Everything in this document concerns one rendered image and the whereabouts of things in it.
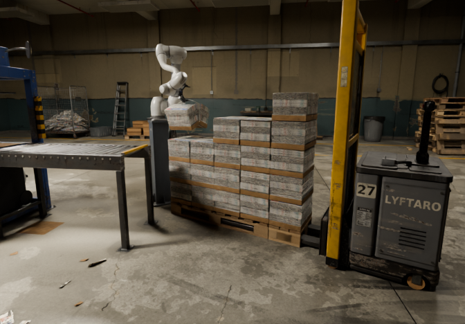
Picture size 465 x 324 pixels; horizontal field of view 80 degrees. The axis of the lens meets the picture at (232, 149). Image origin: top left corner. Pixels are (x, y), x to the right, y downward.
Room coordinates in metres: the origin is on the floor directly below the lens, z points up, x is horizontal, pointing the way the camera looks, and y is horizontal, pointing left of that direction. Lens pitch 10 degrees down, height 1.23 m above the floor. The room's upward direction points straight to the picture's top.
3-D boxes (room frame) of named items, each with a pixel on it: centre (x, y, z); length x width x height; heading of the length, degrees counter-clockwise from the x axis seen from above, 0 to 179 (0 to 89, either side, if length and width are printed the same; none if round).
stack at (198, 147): (2.75, 0.09, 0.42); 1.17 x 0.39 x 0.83; 60
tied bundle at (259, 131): (2.53, -0.29, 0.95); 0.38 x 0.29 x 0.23; 150
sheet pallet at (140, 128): (9.11, 2.82, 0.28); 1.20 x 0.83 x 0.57; 82
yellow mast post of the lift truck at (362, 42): (2.45, -1.08, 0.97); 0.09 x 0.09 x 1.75; 60
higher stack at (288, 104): (2.39, -0.54, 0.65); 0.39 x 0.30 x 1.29; 150
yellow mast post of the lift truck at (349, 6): (1.88, -0.75, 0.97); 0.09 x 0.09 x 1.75; 60
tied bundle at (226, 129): (2.68, -0.03, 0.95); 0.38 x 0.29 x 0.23; 149
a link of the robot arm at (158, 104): (3.24, 0.86, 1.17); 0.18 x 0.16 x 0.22; 112
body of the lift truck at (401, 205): (1.98, -1.24, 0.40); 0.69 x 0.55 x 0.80; 150
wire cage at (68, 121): (9.29, 5.63, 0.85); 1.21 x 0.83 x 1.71; 82
